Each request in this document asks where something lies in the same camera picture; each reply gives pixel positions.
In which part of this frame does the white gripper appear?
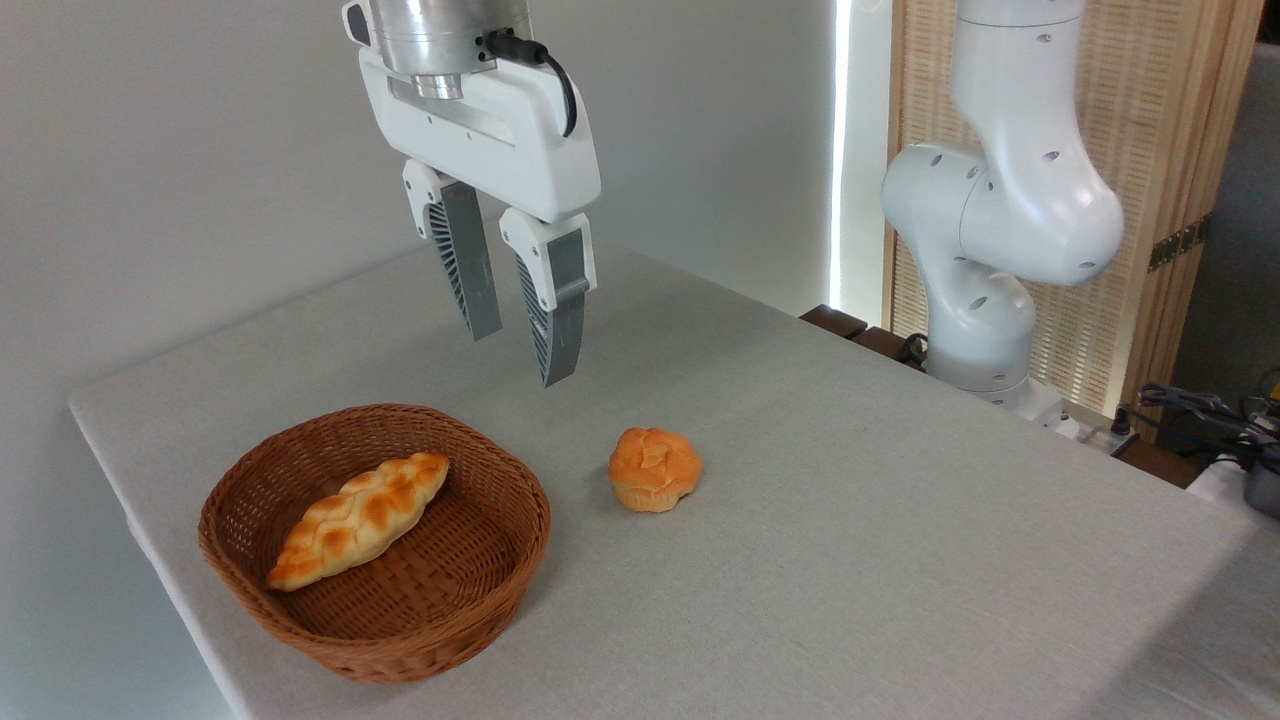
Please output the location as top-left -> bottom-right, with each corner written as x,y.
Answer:
357,47 -> 603,389

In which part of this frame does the braided bread loaf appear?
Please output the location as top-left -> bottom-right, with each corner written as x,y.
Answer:
266,452 -> 451,592

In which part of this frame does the round muffin bread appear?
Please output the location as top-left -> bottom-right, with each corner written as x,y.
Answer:
608,427 -> 704,514

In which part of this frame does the brown wicker basket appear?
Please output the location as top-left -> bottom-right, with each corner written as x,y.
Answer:
197,403 -> 553,685

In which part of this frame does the dark brown wooden furniture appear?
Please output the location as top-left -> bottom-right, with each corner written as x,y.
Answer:
799,304 -> 929,372

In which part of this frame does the grey tablecloth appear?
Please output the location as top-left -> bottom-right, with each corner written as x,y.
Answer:
68,240 -> 1280,720

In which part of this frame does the black screen hinge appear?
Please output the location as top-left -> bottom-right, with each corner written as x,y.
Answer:
1147,211 -> 1214,274

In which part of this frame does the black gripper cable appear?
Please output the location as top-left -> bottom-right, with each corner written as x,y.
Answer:
484,31 -> 580,139

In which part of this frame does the bundle of dark cables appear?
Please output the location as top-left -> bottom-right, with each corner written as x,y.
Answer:
1135,370 -> 1280,473

